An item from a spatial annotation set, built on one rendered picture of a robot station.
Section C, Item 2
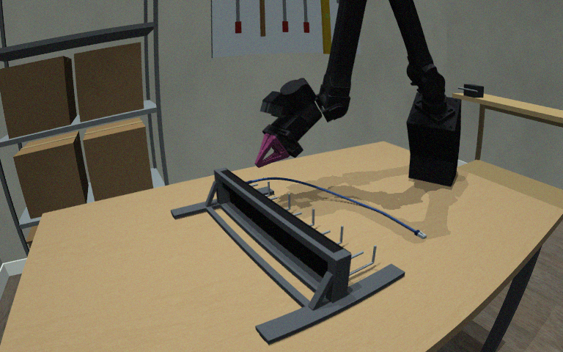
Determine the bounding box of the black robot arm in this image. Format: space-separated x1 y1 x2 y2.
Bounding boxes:
260 0 455 137

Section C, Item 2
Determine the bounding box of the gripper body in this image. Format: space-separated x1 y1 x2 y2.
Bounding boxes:
262 124 309 158

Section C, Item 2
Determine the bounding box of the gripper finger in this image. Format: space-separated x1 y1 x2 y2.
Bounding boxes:
256 135 290 168
255 133 278 165

